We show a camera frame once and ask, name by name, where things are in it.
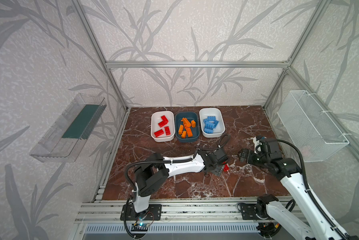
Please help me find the left white plastic bin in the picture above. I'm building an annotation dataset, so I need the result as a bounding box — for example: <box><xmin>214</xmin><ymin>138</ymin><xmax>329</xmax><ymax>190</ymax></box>
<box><xmin>150</xmin><ymin>111</ymin><xmax>175</xmax><ymax>143</ymax></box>

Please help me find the red lego brick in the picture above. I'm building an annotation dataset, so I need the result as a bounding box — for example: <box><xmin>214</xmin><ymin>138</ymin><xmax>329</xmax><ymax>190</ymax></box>
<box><xmin>154</xmin><ymin>129</ymin><xmax>165</xmax><ymax>138</ymax></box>
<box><xmin>158</xmin><ymin>121</ymin><xmax>167</xmax><ymax>128</ymax></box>
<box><xmin>164</xmin><ymin>126</ymin><xmax>171</xmax><ymax>136</ymax></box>
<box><xmin>223</xmin><ymin>164</ymin><xmax>229</xmax><ymax>172</ymax></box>
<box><xmin>161</xmin><ymin>116</ymin><xmax>168</xmax><ymax>124</ymax></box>

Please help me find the white plastic bin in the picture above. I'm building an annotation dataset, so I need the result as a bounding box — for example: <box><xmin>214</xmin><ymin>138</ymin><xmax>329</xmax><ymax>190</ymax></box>
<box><xmin>150</xmin><ymin>111</ymin><xmax>175</xmax><ymax>143</ymax></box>
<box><xmin>199</xmin><ymin>108</ymin><xmax>225</xmax><ymax>138</ymax></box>

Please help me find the white wire mesh basket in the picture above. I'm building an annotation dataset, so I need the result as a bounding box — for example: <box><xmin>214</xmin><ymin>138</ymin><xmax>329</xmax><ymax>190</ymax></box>
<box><xmin>277</xmin><ymin>90</ymin><xmax>349</xmax><ymax>162</ymax></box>

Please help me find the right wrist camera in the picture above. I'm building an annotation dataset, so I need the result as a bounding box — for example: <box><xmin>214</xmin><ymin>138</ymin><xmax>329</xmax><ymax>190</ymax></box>
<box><xmin>252</xmin><ymin>136</ymin><xmax>265</xmax><ymax>154</ymax></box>

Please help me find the left green circuit board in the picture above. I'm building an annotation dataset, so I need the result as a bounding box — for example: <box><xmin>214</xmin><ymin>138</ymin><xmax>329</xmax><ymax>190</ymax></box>
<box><xmin>130</xmin><ymin>223</ymin><xmax>149</xmax><ymax>232</ymax></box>

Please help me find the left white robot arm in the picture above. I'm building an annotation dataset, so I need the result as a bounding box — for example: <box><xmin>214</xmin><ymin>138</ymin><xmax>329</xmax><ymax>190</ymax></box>
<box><xmin>124</xmin><ymin>134</ymin><xmax>230</xmax><ymax>214</ymax></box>

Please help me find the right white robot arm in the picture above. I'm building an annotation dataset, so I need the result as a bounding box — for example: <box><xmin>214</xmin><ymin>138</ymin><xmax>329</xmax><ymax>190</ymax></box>
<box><xmin>238</xmin><ymin>136</ymin><xmax>358</xmax><ymax>240</ymax></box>

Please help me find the right white plastic bin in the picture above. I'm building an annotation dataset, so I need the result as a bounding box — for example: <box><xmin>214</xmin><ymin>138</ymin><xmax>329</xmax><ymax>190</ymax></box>
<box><xmin>199</xmin><ymin>108</ymin><xmax>225</xmax><ymax>138</ymax></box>

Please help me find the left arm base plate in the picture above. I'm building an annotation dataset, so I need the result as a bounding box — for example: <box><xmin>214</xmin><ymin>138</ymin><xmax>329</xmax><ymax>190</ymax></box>
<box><xmin>120</xmin><ymin>204</ymin><xmax>162</xmax><ymax>221</ymax></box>

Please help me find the aluminium cage frame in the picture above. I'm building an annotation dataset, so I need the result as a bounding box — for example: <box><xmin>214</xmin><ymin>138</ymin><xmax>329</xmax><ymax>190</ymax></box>
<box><xmin>68</xmin><ymin>1</ymin><xmax>359</xmax><ymax>162</ymax></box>

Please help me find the clear plastic wall tray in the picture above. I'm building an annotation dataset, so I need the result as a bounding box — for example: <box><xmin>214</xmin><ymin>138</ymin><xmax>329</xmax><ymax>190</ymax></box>
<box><xmin>29</xmin><ymin>94</ymin><xmax>107</xmax><ymax>163</ymax></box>

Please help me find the right wiring bundle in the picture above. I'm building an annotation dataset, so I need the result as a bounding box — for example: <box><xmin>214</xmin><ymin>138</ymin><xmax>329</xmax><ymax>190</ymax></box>
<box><xmin>256</xmin><ymin>220</ymin><xmax>283</xmax><ymax>238</ymax></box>

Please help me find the teal plastic bin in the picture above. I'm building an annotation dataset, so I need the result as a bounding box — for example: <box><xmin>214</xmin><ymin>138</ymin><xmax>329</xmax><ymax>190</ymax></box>
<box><xmin>175</xmin><ymin>112</ymin><xmax>200</xmax><ymax>143</ymax></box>

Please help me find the long orange lego brick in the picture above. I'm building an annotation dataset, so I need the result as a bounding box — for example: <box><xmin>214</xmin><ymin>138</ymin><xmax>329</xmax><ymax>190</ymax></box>
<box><xmin>181</xmin><ymin>118</ymin><xmax>192</xmax><ymax>131</ymax></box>

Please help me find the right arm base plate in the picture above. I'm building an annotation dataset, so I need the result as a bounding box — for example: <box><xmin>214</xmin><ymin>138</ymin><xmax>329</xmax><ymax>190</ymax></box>
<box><xmin>237</xmin><ymin>203</ymin><xmax>262</xmax><ymax>220</ymax></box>

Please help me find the blue lego brick front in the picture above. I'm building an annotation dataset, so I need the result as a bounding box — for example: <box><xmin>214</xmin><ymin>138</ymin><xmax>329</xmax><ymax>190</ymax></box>
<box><xmin>213</xmin><ymin>120</ymin><xmax>219</xmax><ymax>129</ymax></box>

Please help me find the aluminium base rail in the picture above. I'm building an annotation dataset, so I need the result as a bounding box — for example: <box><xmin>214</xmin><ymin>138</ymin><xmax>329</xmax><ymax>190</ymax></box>
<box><xmin>74</xmin><ymin>196</ymin><xmax>327</xmax><ymax>224</ymax></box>

